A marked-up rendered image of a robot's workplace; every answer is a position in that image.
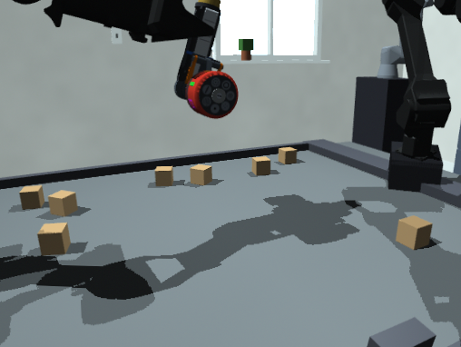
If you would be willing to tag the tan cube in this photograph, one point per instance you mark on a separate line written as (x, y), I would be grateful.
(287, 155)
(413, 232)
(164, 176)
(32, 197)
(62, 203)
(54, 238)
(201, 174)
(260, 165)

